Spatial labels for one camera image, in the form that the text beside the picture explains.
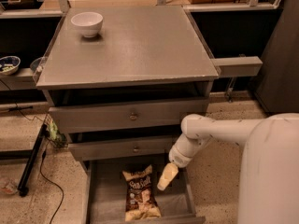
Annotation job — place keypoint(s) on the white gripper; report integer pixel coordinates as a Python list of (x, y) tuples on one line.
[(179, 159)]

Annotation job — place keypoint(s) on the brown sea salt chip bag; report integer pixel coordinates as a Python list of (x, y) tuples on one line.
[(140, 201)]

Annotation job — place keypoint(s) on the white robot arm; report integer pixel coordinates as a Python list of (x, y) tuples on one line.
[(269, 176)]

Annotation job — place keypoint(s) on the grey top drawer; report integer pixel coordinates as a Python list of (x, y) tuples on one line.
[(116, 116)]

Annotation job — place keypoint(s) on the grey drawer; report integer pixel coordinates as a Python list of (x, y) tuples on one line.
[(116, 116), (128, 147), (107, 189)]

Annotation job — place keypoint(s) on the grey bottom drawer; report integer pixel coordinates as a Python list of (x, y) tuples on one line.
[(107, 189)]

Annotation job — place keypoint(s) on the grey middle drawer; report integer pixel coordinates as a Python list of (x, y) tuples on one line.
[(128, 147)]

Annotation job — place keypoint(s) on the grey drawer cabinet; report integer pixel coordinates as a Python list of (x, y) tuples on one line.
[(141, 54)]

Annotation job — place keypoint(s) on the grey side beam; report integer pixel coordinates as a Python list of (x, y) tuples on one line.
[(238, 66)]

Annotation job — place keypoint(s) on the black tripod leg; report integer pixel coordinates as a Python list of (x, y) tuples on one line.
[(22, 187)]

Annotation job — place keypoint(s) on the crumpled plastic wrapper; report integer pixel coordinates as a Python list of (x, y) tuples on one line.
[(8, 185)]

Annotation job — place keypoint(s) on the white ceramic bowl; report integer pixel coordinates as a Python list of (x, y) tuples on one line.
[(88, 24)]

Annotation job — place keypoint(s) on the grey left shelf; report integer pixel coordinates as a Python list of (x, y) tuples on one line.
[(21, 80)]

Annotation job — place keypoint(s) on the blue patterned bowl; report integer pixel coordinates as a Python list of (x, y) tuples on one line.
[(9, 65)]

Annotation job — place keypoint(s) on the green wire basket item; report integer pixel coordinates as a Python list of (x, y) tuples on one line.
[(57, 139)]

